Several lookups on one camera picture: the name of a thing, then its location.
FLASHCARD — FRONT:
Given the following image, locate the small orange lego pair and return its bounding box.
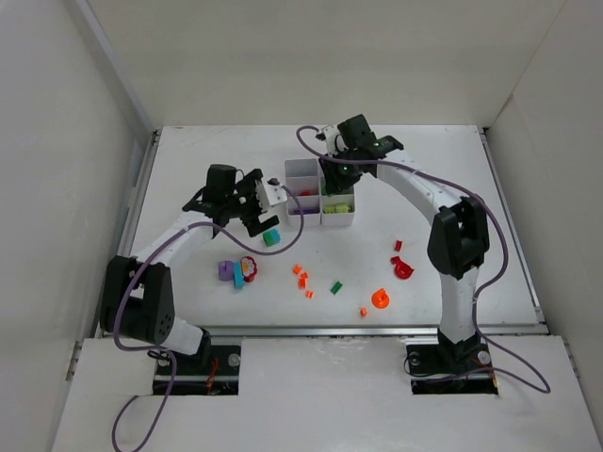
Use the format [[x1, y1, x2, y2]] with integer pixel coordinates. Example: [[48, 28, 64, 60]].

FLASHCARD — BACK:
[[292, 265, 308, 280]]

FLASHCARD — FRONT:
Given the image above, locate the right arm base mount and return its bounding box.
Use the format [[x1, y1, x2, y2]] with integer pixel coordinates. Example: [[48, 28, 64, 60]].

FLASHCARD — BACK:
[[403, 340, 498, 396]]

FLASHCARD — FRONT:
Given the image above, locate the red round lego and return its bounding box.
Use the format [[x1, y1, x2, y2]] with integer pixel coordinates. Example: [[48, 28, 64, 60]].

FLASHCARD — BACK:
[[390, 256, 415, 280]]

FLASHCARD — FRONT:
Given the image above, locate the left white divided container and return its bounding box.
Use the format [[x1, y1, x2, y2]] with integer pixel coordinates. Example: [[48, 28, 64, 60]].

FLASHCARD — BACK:
[[285, 159, 321, 228]]

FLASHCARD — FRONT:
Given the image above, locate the red flower lego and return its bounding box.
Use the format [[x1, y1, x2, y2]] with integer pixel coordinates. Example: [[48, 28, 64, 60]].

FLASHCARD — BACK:
[[240, 256, 258, 283]]

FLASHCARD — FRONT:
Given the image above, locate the purple lego stack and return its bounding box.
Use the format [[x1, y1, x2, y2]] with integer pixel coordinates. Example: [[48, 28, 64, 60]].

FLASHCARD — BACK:
[[289, 208, 319, 216]]

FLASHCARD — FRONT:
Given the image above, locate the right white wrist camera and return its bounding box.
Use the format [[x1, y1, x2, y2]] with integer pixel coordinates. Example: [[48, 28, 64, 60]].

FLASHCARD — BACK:
[[316, 125, 340, 157]]

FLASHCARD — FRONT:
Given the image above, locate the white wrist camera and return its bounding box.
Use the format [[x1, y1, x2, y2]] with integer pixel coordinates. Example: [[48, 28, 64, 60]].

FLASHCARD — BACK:
[[255, 178, 288, 210], [316, 125, 340, 157]]

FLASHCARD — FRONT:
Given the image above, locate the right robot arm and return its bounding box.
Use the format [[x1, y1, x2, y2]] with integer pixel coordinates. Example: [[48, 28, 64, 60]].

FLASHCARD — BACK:
[[316, 115, 490, 362]]

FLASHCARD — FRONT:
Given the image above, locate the orange round lego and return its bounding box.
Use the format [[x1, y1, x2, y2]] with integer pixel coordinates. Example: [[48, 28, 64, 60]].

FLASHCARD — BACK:
[[371, 288, 390, 309]]

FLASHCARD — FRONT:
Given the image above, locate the right white divided container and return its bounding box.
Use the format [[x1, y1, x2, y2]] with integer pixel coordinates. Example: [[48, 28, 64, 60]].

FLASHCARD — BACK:
[[319, 160, 356, 227]]

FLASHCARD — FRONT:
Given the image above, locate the teal lego brick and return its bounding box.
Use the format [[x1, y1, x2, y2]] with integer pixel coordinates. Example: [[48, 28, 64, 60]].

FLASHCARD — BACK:
[[233, 262, 245, 289]]

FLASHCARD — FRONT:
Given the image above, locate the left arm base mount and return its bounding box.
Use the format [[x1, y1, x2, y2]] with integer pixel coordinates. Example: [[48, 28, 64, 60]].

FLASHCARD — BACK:
[[147, 341, 242, 396]]

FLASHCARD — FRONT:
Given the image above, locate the aluminium rail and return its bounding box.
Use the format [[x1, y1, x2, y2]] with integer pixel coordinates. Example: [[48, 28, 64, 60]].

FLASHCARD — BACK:
[[206, 324, 549, 337]]

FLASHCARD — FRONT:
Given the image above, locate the white divided container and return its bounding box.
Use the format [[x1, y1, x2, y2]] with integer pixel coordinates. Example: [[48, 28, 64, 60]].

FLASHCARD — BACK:
[[319, 160, 356, 227], [285, 159, 321, 228]]

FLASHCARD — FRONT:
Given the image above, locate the purple arch lego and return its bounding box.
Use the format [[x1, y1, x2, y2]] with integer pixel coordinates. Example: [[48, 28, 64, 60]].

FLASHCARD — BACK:
[[218, 261, 234, 282]]

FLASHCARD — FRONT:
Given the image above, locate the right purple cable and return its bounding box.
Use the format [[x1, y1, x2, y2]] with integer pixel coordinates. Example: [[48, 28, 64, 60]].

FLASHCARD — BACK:
[[295, 124, 552, 396]]

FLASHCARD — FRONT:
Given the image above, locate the small green lego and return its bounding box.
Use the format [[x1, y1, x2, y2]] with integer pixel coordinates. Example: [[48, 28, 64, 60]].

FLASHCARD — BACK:
[[331, 282, 343, 295]]

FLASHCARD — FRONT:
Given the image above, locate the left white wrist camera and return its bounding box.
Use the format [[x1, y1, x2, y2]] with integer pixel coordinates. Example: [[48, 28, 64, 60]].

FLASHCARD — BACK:
[[255, 178, 288, 210]]

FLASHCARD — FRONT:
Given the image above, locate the green teal lego stack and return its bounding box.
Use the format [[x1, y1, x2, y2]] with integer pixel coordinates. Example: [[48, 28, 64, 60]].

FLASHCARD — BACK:
[[262, 229, 281, 248]]

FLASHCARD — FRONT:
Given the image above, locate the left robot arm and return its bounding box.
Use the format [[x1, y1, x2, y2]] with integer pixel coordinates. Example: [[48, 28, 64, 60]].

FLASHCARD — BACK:
[[100, 164, 287, 356]]

